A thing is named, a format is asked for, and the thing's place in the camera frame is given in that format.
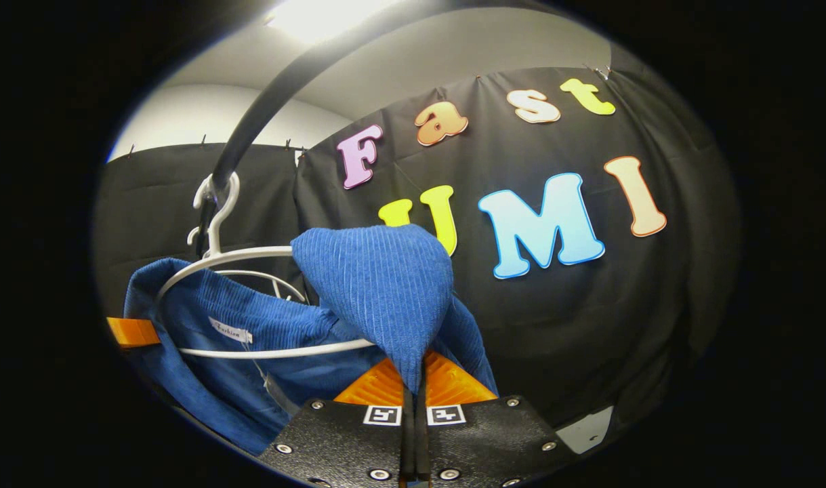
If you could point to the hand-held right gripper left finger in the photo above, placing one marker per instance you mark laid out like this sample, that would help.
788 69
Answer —
345 440

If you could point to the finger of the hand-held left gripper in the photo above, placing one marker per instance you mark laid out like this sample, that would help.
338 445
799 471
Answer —
133 332

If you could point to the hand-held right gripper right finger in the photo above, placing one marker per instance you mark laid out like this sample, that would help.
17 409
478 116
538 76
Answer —
480 440

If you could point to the white clothes hanger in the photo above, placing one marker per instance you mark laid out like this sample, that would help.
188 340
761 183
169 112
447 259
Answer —
263 274
250 253

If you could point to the black clothes rack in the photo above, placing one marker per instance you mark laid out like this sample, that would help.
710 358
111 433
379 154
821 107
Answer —
263 108

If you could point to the white board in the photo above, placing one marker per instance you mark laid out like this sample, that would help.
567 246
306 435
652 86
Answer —
585 432

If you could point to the black backdrop cloth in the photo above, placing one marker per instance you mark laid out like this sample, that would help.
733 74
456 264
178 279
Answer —
589 325

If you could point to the large ceiling light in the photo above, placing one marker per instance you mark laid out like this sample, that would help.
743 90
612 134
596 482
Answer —
318 17

